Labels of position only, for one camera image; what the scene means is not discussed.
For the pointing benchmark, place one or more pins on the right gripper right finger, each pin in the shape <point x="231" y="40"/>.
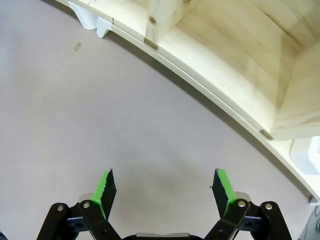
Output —
<point x="231" y="215"/>

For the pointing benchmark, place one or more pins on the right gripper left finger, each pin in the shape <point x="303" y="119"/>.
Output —
<point x="97" y="215"/>

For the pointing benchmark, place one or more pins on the white-legged riser carrying power strip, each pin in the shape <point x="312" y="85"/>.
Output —
<point x="280" y="155"/>

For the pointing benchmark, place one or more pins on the white power strip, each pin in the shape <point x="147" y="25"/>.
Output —
<point x="305" y="157"/>

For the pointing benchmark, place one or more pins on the light wooden compartment shelf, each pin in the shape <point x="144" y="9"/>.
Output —
<point x="225" y="50"/>

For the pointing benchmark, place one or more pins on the white-legged wooden riser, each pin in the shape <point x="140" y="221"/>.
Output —
<point x="85" y="17"/>

